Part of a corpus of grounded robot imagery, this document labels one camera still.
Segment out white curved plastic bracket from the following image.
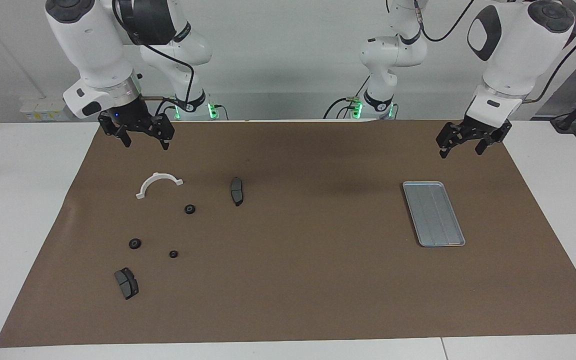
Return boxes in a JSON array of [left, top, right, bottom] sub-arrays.
[[135, 171, 184, 200]]

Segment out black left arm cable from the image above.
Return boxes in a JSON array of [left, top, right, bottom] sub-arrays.
[[413, 0, 576, 103]]

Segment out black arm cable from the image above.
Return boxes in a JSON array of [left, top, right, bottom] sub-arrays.
[[112, 0, 196, 113], [413, 0, 576, 103]]

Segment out silver metal tray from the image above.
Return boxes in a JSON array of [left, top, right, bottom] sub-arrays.
[[402, 181, 467, 248]]

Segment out brown paper table mat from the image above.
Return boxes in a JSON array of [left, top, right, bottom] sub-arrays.
[[0, 119, 576, 348]]

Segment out slim dark grey brake pad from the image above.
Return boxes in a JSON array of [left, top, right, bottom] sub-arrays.
[[230, 177, 245, 207]]

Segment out wide dark grey brake pad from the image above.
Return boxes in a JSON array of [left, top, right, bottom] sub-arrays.
[[114, 267, 139, 300]]

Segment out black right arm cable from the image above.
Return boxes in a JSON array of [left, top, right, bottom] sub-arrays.
[[112, 0, 196, 113]]

